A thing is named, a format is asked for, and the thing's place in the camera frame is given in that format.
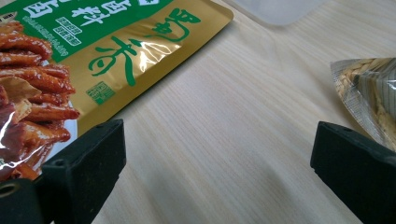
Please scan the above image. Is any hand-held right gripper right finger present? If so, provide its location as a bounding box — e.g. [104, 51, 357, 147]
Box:
[310, 120, 396, 224]

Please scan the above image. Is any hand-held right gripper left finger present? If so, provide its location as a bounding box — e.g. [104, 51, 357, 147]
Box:
[34, 119, 127, 224]

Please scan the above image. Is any clear orange and white bag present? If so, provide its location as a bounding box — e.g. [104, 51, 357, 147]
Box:
[330, 57, 396, 153]

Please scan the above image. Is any green and gold snack pouch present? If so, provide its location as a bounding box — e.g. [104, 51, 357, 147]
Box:
[0, 0, 234, 183]

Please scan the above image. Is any clear plastic container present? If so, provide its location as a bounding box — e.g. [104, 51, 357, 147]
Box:
[222, 0, 328, 26]

